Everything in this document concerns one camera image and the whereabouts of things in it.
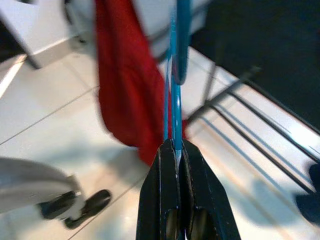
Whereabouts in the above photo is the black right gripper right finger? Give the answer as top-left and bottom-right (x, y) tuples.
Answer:
(179, 139), (242, 240)

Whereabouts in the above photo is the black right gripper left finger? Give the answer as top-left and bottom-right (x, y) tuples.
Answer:
(136, 139), (181, 240)

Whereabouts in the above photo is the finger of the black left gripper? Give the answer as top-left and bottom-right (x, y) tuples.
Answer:
(64, 189), (113, 230)

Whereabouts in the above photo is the blue plastic hanger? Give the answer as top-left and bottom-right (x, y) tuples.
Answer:
(162, 0), (193, 163)

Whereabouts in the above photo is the red t-shirt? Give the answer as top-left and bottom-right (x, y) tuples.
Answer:
(93, 0), (189, 168)

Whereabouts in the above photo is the black metal clothes rack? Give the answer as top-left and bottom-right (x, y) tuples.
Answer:
(186, 37), (320, 195)

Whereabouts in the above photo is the black rug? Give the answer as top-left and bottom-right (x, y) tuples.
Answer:
(189, 0), (320, 131)

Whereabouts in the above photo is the grey upholstered ottoman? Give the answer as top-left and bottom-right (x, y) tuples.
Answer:
(138, 0), (209, 61)

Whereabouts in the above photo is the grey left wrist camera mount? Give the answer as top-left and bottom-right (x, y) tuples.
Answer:
(0, 156), (85, 221)

